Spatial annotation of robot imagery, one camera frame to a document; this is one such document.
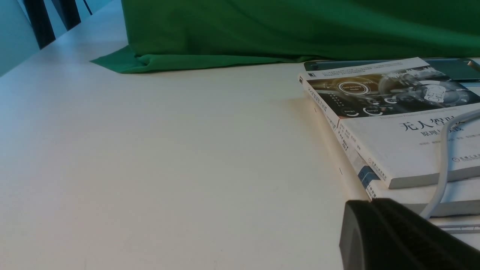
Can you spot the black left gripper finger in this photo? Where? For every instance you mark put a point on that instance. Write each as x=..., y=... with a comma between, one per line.
x=385, y=235

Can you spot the bottom thin white booklet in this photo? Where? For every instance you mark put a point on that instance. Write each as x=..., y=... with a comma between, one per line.
x=464, y=228

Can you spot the middle white book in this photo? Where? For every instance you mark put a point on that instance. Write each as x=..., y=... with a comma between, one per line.
x=361, y=183

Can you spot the top book with car cover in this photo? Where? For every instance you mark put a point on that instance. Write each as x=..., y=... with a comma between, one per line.
x=392, y=114

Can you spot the green backdrop cloth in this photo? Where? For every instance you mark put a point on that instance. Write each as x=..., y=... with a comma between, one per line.
x=175, y=35

